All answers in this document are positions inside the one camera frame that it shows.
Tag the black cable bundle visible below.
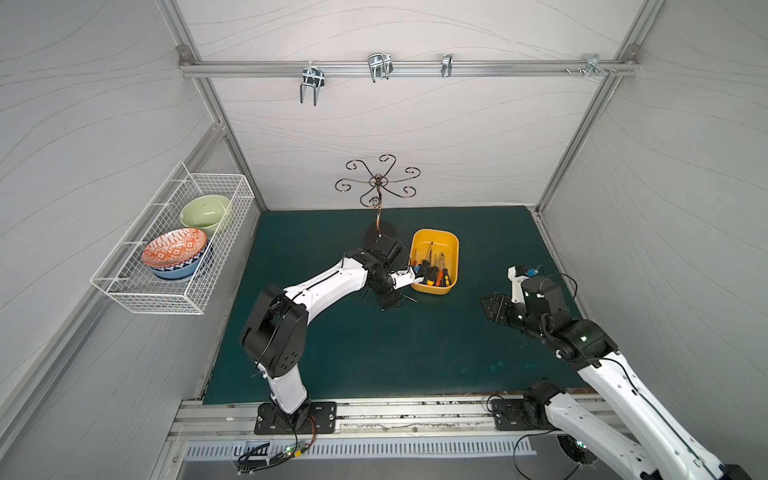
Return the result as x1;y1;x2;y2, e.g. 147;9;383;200
236;413;319;476

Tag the white wire wall basket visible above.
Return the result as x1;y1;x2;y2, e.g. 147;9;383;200
91;163;254;315

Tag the yellow plastic storage box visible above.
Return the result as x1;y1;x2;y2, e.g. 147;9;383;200
409;229;460;295

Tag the black yellow phillips screwdriver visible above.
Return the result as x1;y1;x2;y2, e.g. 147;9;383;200
441;254;451;288

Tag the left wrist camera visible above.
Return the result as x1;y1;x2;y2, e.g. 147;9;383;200
371;234;404;267

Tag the small metal hook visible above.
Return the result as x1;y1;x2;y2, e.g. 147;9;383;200
441;53;453;78

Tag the copper scroll hook stand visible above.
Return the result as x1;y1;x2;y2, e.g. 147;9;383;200
334;153;422;247

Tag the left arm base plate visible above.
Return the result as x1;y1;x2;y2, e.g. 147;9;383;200
254;401;338;436

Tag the white vent strip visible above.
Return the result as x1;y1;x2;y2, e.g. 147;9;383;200
184;436;537;463

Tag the blue bowl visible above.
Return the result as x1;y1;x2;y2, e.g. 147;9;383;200
147;250;205;280

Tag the aluminium wall rail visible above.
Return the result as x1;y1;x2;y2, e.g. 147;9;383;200
180;59;641;80

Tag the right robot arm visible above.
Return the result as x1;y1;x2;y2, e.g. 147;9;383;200
480;268;749;479

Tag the metal double hook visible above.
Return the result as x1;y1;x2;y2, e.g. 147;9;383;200
299;65;325;106

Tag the green ceramic bowl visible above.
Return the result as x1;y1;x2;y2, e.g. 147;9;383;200
179;195;233;239

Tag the metal peg hook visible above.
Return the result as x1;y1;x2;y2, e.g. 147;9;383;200
564;54;618;78

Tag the orange patterned bowl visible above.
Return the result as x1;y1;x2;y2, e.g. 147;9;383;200
141;228;207;268

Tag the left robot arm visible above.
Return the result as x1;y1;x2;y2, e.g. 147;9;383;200
240;248;424;426

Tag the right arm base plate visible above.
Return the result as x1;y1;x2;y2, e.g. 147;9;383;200
487;396;537;432

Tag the metal loop hook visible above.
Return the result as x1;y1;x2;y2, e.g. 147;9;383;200
367;52;394;83

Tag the black round fan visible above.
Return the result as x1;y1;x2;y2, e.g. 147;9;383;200
557;435;597;466

